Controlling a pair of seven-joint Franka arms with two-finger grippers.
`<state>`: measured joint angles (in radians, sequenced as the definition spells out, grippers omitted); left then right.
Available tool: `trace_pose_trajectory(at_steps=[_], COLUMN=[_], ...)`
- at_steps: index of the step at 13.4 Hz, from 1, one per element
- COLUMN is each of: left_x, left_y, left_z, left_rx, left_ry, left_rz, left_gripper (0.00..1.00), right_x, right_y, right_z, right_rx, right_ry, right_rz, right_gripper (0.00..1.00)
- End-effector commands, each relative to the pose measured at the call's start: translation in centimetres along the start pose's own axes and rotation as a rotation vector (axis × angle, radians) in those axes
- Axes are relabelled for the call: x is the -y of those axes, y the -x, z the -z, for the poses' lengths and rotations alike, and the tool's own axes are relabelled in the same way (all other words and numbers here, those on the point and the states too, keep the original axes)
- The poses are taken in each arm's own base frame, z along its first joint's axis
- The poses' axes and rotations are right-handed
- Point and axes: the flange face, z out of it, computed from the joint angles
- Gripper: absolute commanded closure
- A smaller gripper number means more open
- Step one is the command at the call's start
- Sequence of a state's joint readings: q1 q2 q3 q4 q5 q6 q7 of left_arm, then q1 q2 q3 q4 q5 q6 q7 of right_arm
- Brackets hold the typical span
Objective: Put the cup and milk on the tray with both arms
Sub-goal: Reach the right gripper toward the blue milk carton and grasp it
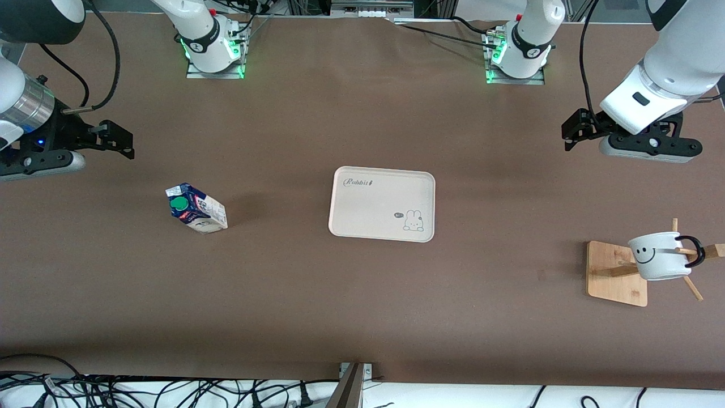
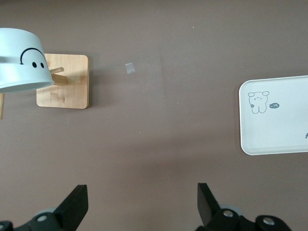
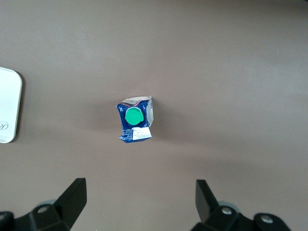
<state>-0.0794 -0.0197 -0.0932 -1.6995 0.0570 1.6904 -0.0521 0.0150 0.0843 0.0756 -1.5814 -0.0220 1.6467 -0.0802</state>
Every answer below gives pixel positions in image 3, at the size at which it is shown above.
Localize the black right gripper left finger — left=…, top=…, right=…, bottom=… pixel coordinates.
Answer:
left=0, top=178, right=88, bottom=231

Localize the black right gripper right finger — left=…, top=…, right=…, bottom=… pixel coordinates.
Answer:
left=190, top=179, right=292, bottom=231

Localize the blue milk carton green cap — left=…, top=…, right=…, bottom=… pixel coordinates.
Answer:
left=115, top=96, right=154, bottom=142

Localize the white tray with rabbit print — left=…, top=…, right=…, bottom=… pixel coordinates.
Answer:
left=0, top=66, right=23, bottom=144

